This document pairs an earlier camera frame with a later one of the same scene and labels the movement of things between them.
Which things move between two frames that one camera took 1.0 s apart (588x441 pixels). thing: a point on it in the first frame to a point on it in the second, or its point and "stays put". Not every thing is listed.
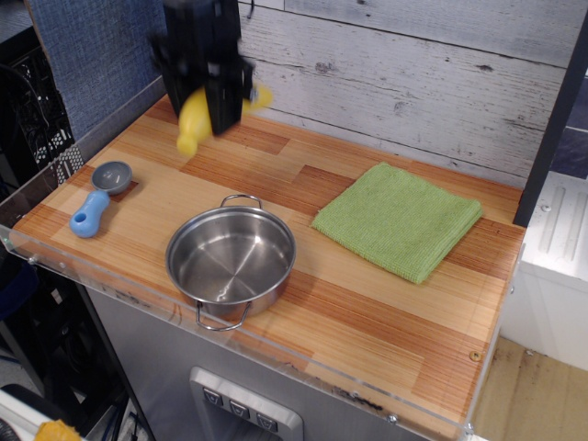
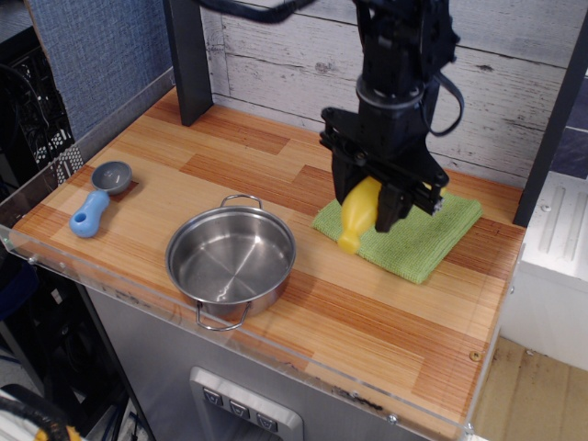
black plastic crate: [37, 146] stays put
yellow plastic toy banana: [194, 115] to [360, 209]
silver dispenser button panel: [227, 412] stays put
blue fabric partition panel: [99, 53] stays put
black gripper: [201, 46] to [386, 137]
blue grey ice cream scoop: [108, 177] stays put
